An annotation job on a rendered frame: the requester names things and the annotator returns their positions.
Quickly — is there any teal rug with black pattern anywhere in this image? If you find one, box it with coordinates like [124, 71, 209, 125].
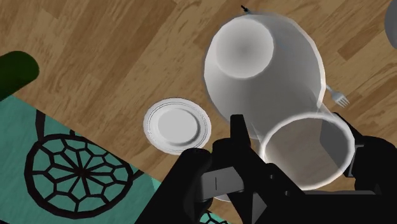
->
[0, 94, 230, 224]

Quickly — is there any white plate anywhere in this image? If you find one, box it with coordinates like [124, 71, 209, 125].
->
[143, 97, 212, 155]

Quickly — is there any silver fork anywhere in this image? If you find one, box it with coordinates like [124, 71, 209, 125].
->
[324, 85, 351, 109]

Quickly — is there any dark green cylinder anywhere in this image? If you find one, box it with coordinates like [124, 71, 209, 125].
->
[0, 50, 41, 102]

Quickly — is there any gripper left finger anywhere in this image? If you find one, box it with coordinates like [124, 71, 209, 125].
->
[135, 114, 281, 224]

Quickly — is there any grey round object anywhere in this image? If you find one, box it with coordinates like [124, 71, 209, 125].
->
[384, 0, 397, 50]

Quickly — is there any large white bowl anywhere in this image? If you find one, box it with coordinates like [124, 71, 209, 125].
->
[203, 11, 327, 141]

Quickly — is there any clear glass cup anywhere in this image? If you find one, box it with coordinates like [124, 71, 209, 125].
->
[250, 102, 356, 191]

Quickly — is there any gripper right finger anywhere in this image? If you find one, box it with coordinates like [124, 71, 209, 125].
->
[322, 112, 397, 195]

